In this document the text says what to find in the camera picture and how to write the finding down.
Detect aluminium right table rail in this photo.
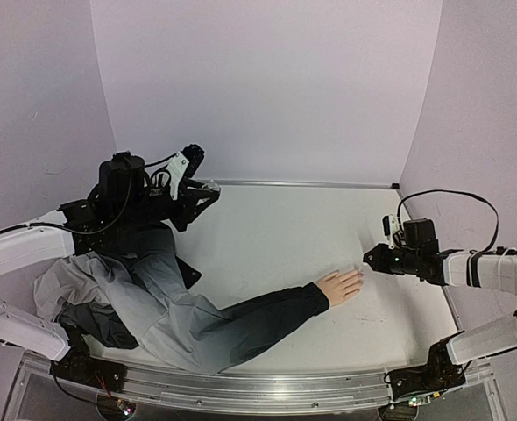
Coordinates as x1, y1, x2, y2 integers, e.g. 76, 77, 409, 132
409, 212, 468, 339

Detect aluminium back table rail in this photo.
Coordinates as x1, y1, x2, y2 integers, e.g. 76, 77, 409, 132
213, 179, 400, 190

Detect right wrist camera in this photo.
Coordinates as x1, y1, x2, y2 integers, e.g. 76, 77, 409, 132
382, 214, 405, 248

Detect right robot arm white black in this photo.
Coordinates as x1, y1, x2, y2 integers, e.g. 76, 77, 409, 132
363, 215, 517, 366

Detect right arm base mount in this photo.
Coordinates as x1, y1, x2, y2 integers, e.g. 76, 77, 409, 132
384, 335, 471, 403

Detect mannequin hand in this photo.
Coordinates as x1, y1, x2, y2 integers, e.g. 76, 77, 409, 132
315, 269, 364, 307

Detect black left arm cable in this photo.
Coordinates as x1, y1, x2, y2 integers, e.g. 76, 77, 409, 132
149, 168, 172, 189

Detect aluminium front rail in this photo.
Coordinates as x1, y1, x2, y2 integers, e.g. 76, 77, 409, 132
104, 362, 392, 416

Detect black right camera cable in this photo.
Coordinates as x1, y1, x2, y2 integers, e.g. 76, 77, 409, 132
396, 189, 500, 253

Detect clear nail polish bottle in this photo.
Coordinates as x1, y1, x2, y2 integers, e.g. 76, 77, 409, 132
201, 180, 221, 193

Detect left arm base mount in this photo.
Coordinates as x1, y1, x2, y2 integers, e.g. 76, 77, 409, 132
47, 332, 131, 417

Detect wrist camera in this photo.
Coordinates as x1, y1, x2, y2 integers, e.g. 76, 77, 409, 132
166, 144, 205, 201
382, 214, 405, 248

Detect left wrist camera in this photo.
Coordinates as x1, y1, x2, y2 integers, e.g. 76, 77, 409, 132
166, 144, 205, 201

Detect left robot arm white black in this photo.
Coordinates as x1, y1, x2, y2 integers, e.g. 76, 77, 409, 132
0, 145, 220, 383

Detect grey black jacket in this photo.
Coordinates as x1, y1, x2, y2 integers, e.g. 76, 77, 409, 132
33, 225, 329, 374

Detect aluminium table rail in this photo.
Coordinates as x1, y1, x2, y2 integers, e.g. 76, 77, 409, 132
409, 212, 468, 339
213, 179, 400, 190

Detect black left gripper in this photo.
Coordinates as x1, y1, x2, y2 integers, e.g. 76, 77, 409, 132
115, 182, 221, 232

